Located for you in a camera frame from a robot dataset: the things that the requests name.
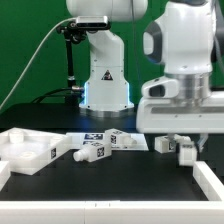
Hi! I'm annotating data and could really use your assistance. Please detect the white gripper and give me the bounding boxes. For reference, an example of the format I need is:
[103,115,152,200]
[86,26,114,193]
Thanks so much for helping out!
[136,97,224,152]

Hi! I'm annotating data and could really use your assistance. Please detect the white square tabletop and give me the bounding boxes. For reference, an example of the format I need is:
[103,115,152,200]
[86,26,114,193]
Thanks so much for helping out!
[0,128,71,175]

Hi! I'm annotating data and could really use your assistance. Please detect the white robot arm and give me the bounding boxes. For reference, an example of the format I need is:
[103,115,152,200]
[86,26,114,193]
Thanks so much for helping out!
[66,0,224,135]

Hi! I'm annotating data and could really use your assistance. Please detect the white tag sheet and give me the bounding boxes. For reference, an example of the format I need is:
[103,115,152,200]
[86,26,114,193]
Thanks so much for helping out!
[67,132,148,151]

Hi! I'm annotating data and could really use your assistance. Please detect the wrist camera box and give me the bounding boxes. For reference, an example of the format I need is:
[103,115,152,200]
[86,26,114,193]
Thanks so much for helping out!
[141,76,180,99]

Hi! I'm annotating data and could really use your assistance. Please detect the black cables on table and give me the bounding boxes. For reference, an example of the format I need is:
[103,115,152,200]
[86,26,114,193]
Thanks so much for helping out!
[31,85,84,104]

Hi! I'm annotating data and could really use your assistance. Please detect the silver camera bar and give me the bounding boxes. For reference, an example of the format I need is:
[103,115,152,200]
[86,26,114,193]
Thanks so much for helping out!
[76,16,109,30]

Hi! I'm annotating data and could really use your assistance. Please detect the black camera stand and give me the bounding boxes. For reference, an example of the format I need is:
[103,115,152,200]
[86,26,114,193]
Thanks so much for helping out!
[56,21,86,107]

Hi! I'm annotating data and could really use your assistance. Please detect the grey cable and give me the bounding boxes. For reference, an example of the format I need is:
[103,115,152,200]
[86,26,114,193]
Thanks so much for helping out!
[0,18,77,113]

